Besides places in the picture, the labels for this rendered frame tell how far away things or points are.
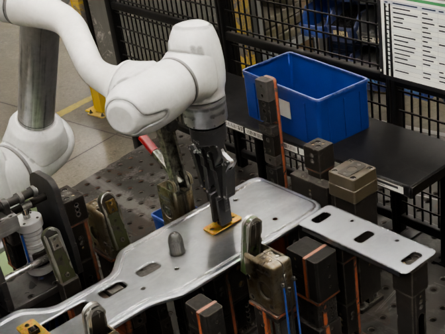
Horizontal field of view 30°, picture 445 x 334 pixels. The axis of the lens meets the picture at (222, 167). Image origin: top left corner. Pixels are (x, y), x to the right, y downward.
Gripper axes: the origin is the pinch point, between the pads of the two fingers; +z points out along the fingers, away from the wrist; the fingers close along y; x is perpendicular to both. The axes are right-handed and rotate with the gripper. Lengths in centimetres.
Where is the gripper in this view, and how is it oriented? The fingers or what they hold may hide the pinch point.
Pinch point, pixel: (220, 207)
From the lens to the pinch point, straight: 177.7
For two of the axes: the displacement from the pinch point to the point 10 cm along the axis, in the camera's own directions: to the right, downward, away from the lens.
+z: 1.3, 8.7, 4.7
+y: 6.4, 2.9, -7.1
